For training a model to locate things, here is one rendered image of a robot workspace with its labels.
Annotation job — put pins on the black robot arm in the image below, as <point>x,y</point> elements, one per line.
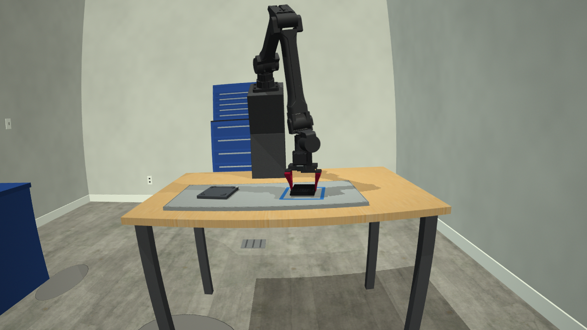
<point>299,121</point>

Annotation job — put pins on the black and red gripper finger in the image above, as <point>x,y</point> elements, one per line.
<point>289,178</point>
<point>317,176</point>

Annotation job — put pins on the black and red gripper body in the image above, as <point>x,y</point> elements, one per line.
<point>309,169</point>

